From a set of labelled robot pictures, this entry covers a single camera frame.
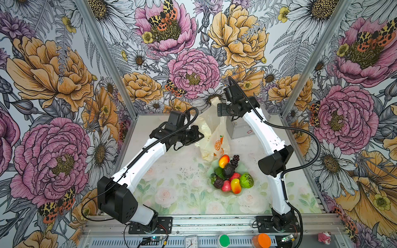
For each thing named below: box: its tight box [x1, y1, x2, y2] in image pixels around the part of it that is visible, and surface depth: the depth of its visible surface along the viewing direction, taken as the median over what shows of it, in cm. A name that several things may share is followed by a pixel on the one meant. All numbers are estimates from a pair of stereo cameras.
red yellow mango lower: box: [230, 178, 242, 195], surface depth 79 cm
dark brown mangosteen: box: [214, 176, 224, 189], surface depth 81 cm
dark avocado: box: [223, 162, 236, 179], surface depth 84 cm
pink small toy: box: [317, 231, 332, 245], surface depth 70 cm
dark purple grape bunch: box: [230, 155, 240, 170], surface depth 91 cm
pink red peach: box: [221, 179, 232, 192], surface depth 83 cm
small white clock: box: [185, 236, 199, 248], surface depth 70 cm
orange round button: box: [251, 233, 272, 248], surface depth 63 cm
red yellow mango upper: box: [218, 153, 231, 169], surface depth 89 cm
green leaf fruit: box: [214, 166, 227, 180], surface depth 87 cm
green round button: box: [218, 234, 231, 248], surface depth 64 cm
